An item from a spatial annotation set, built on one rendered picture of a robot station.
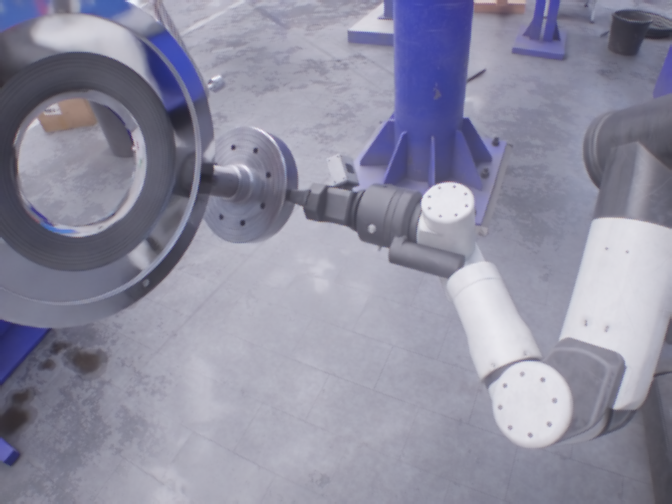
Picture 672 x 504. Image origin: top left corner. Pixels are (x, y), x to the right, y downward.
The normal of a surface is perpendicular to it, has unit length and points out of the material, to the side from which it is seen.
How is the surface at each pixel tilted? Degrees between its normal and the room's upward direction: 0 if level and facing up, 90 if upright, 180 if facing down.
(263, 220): 50
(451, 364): 0
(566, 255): 0
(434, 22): 90
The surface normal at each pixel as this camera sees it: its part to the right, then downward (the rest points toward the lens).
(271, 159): -0.47, 0.04
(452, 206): -0.27, -0.54
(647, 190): -0.57, -0.19
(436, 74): 0.00, 0.72
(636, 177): -0.72, -0.24
